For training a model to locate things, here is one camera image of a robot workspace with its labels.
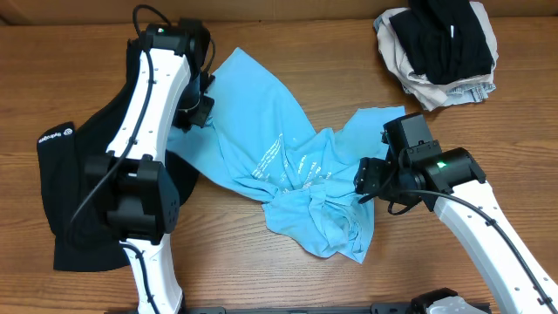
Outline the black folded garment on pile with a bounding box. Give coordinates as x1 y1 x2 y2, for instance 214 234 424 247
390 0 493 85

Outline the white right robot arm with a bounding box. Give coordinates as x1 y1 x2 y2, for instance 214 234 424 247
354 113 557 313

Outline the grey patterned folded garment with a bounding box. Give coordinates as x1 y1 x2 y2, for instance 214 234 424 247
443 82 496 106

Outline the beige folded garment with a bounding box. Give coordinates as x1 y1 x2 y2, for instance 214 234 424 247
373 8 494 112

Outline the light blue t-shirt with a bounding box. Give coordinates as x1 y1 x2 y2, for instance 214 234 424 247
167 49 405 263

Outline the black shirt with logo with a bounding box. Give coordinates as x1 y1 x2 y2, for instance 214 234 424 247
36 37 201 273

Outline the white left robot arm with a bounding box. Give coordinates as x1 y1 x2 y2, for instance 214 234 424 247
85 18 215 313

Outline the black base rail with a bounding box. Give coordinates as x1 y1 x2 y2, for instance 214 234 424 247
104 300 493 314

